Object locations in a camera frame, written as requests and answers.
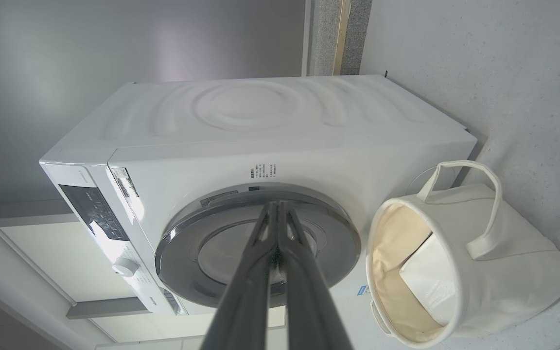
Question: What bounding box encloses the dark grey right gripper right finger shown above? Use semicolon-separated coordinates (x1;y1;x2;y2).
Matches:
279;201;353;350

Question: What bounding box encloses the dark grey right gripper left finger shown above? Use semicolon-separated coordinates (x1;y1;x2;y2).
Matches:
201;202;280;350

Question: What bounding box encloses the round glass washing machine door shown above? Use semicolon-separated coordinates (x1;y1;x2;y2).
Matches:
155;183;361;309

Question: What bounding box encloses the white washing machine dial knob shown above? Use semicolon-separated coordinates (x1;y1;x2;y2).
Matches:
111;258;140;278

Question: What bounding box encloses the white front-load washing machine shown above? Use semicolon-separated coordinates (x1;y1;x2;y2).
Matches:
39;74;477;316

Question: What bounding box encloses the black washer control panel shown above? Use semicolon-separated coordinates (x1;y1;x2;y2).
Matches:
59;184;130;242

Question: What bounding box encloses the cream fabric laundry basket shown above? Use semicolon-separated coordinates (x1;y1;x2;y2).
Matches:
365;160;560;349

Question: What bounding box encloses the white detergent drawer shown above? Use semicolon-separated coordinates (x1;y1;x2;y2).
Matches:
139;273;187;315

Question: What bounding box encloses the white folded cloth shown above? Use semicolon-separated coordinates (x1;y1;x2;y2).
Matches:
399;233;457;326

